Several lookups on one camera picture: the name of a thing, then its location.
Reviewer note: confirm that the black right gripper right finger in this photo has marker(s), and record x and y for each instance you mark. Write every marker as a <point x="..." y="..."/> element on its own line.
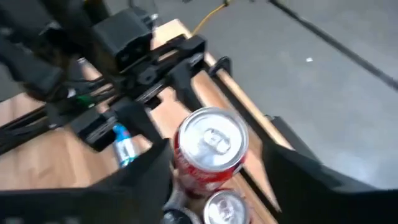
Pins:
<point x="326" y="199"/>

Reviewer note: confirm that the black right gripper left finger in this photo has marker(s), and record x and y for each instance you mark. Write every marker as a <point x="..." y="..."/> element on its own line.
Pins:
<point x="93" y="205"/>

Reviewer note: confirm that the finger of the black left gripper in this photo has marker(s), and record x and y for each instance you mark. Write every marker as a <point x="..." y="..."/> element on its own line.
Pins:
<point x="136" y="121"/>
<point x="186" y="84"/>

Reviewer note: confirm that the silver can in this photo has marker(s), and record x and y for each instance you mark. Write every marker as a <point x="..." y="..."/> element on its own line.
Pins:
<point x="124" y="146"/>

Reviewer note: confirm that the red Star Wars Coca-Cola can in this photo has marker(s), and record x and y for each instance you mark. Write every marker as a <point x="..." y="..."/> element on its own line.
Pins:
<point x="225" y="208"/>

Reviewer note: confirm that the small white floor scrap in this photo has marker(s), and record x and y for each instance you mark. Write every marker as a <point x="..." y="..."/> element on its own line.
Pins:
<point x="309" y="59"/>

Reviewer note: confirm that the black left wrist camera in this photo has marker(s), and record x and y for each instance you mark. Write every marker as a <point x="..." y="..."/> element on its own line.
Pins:
<point x="124" y="40"/>

